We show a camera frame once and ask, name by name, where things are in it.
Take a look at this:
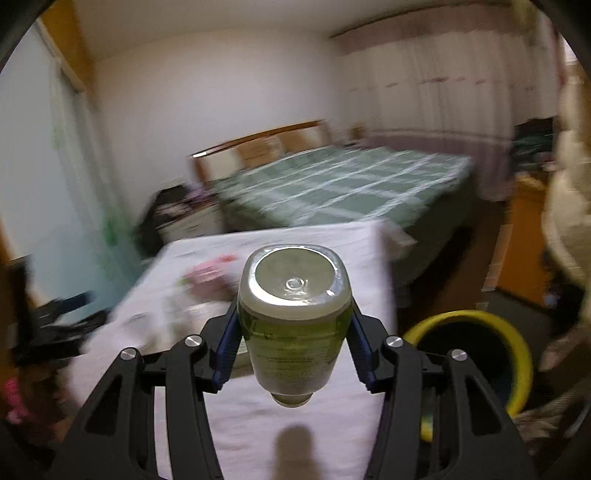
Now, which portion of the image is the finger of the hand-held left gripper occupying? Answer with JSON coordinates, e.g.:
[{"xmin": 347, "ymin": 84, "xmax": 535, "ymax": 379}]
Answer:
[{"xmin": 44, "ymin": 292, "xmax": 95, "ymax": 319}]

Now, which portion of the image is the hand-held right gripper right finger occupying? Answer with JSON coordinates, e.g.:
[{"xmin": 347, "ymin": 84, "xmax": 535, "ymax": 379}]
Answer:
[{"xmin": 347, "ymin": 300, "xmax": 539, "ymax": 480}]

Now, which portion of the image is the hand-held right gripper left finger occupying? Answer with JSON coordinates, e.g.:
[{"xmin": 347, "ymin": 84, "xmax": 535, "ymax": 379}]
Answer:
[{"xmin": 48, "ymin": 307, "xmax": 241, "ymax": 480}]

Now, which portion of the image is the green tea plastic bottle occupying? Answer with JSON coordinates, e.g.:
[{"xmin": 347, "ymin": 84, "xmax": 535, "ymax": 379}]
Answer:
[{"xmin": 237, "ymin": 244, "xmax": 353, "ymax": 408}]

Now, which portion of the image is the yellow rimmed waste bin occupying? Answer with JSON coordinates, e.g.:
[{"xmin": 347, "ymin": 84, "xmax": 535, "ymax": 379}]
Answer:
[{"xmin": 403, "ymin": 310, "xmax": 534, "ymax": 443}]

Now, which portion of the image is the pink snack packet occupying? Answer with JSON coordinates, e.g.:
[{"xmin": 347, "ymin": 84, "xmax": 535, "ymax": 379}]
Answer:
[{"xmin": 182, "ymin": 254, "xmax": 241, "ymax": 301}]

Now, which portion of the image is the pink cloth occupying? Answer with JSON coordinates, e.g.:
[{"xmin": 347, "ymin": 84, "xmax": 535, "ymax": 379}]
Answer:
[{"xmin": 0, "ymin": 374, "xmax": 29, "ymax": 426}]

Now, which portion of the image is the floral white tablecloth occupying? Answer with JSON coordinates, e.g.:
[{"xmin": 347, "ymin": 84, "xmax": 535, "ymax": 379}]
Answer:
[{"xmin": 69, "ymin": 219, "xmax": 407, "ymax": 480}]

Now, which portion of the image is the teal sliding glass door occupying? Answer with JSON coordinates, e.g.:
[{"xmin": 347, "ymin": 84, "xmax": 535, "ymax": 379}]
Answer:
[{"xmin": 0, "ymin": 28, "xmax": 139, "ymax": 324}]

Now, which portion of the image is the white nightstand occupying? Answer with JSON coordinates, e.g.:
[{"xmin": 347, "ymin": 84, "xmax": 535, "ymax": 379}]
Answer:
[{"xmin": 154, "ymin": 203, "xmax": 227, "ymax": 241}]

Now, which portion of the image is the green plaid duvet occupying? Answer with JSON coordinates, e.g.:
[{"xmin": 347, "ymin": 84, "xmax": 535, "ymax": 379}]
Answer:
[{"xmin": 210, "ymin": 144, "xmax": 476, "ymax": 232}]

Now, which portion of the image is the wooden bed headboard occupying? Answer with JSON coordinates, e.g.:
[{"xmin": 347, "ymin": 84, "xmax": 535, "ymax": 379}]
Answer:
[{"xmin": 191, "ymin": 119, "xmax": 333, "ymax": 185}]

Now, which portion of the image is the wooden desk with clutter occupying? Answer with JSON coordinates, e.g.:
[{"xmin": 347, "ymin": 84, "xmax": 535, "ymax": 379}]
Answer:
[{"xmin": 482, "ymin": 175, "xmax": 555, "ymax": 305}]

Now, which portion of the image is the white puffer jacket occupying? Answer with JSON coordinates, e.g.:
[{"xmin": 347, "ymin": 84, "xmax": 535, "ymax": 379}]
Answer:
[{"xmin": 540, "ymin": 83, "xmax": 591, "ymax": 296}]

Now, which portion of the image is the pale floral curtain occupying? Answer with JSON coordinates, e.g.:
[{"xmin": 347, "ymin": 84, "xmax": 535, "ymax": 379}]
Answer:
[{"xmin": 332, "ymin": 9, "xmax": 561, "ymax": 201}]

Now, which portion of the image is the pile of dark clothes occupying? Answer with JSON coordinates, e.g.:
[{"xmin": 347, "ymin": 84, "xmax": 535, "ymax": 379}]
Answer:
[{"xmin": 510, "ymin": 117, "xmax": 561, "ymax": 174}]

